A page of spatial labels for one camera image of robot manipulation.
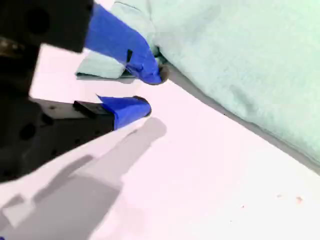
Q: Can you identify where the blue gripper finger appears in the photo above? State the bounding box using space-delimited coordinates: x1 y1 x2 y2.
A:
47 0 171 85
39 93 153 167

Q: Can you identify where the pale green t-shirt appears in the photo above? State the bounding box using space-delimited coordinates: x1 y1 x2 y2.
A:
74 0 320 175

